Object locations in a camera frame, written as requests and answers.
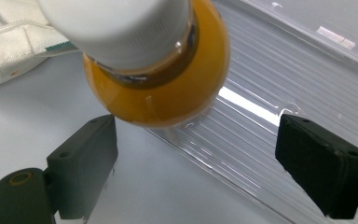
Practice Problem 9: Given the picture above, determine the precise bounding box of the white cloth bag teal stitching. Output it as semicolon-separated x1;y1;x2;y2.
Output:
0;0;82;93

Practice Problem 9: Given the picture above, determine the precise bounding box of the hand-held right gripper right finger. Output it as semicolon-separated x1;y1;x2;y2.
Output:
274;113;358;219

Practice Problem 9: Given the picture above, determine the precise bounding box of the clear ribbed plastic container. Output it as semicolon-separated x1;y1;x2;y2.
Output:
147;0;358;224

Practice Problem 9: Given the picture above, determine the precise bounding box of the orange juice bottle white cap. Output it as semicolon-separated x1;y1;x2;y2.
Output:
36;0;232;130

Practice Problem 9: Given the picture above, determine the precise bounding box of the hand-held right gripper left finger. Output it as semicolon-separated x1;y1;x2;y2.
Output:
46;114;119;220

